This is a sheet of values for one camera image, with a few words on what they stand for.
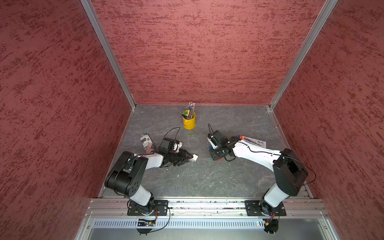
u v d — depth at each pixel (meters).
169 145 0.76
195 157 0.89
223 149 0.63
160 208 0.74
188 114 1.00
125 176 0.45
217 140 0.69
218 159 0.80
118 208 0.76
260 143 0.98
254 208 0.74
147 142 0.95
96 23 0.77
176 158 0.81
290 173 0.45
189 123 1.01
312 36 0.81
